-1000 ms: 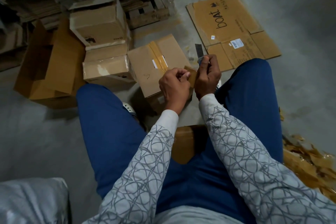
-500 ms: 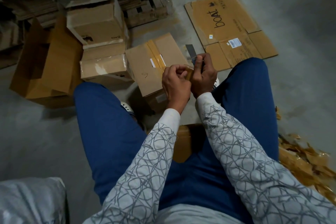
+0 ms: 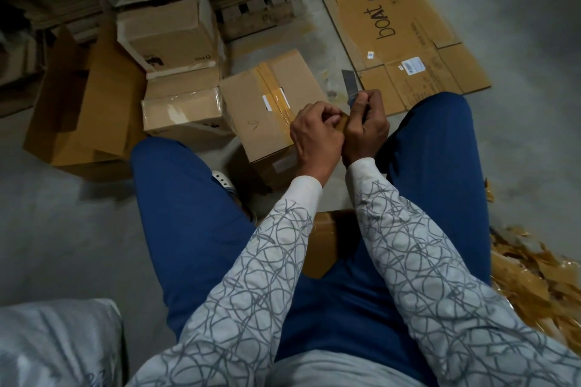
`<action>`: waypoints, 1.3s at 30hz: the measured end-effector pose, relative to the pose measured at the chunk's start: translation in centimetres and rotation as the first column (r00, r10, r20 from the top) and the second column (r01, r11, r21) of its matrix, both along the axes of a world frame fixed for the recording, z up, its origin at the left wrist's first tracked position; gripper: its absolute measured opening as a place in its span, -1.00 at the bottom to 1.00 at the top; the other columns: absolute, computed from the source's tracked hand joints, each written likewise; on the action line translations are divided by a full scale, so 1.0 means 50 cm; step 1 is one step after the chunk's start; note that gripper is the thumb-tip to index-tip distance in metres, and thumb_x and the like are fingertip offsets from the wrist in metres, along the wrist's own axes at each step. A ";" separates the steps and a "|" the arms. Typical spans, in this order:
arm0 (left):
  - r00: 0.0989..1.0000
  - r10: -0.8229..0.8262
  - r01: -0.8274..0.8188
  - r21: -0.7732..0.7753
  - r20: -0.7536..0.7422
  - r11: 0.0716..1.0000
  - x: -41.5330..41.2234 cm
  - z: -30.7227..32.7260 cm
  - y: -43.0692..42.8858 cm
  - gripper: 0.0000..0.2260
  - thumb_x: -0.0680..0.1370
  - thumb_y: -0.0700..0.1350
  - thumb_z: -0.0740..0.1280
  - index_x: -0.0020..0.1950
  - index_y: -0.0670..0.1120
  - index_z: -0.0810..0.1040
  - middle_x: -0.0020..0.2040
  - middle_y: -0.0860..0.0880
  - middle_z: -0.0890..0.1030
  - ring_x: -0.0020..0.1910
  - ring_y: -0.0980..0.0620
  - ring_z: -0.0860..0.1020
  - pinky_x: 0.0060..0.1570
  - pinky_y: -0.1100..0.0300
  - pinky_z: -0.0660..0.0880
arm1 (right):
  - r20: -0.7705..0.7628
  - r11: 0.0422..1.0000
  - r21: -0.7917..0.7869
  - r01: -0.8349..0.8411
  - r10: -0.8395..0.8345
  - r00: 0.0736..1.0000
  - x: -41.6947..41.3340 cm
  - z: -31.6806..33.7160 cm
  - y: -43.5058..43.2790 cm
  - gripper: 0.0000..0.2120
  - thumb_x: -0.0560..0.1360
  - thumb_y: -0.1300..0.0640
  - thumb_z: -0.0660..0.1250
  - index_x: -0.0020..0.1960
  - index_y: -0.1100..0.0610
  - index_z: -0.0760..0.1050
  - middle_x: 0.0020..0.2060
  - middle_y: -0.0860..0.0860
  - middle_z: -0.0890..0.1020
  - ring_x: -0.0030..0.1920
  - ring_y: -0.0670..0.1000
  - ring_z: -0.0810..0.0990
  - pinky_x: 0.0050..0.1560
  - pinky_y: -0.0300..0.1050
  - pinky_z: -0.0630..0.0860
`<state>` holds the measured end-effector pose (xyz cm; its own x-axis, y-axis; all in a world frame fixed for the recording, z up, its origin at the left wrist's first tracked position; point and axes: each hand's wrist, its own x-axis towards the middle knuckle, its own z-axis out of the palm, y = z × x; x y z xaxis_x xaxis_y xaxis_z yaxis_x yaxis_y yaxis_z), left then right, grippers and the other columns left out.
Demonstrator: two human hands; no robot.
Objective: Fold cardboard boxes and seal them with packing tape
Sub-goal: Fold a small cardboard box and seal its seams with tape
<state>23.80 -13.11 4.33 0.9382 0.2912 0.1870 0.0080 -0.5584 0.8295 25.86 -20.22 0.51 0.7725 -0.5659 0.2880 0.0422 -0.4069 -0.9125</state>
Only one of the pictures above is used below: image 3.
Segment person's right hand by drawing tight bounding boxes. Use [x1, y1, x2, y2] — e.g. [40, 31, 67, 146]
[340, 88, 392, 169]

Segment person's left hand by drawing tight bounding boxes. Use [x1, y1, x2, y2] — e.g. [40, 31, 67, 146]
[289, 100, 347, 188]

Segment brown packing tape roll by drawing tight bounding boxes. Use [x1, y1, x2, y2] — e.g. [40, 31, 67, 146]
[332, 108, 353, 135]

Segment blue-handled cutter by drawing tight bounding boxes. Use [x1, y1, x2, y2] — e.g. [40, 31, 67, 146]
[340, 68, 367, 121]

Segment small cardboard box being taped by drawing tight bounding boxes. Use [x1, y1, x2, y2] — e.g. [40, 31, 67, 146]
[140, 59, 235, 148]
[220, 47, 329, 194]

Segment brown cardboard sheet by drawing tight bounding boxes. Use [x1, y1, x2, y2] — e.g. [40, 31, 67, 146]
[322, 0, 494, 119]

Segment cardboard box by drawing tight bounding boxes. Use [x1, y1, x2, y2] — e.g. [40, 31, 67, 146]
[114, 0, 229, 74]

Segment large black-label cardboard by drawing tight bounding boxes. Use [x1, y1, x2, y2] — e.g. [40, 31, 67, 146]
[22, 18, 149, 183]

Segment person's left forearm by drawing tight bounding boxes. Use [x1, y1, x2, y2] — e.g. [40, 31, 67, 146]
[127, 174, 325, 387]

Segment person's right forearm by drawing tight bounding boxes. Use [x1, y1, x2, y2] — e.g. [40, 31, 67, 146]
[345, 156, 581, 387]

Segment person's left white clog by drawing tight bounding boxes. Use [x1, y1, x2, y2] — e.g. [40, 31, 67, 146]
[211, 170, 256, 220]

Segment person's blue trousers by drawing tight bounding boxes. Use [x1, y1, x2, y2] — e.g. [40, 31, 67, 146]
[130, 91, 494, 387]

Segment crumpled brown tape scraps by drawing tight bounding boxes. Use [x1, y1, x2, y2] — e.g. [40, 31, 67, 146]
[488, 224, 581, 357]

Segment person's grey shirt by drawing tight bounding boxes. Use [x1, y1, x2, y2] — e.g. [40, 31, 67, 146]
[263, 348, 430, 387]

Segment brown plastic-wrapped stool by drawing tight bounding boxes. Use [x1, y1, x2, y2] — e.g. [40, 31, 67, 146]
[300, 208, 363, 281]

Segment wooden pallet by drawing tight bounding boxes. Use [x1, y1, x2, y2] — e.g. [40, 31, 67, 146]
[0, 0, 309, 119]

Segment white woven sack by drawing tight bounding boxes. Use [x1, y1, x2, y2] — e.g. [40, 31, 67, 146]
[0, 297, 127, 387]

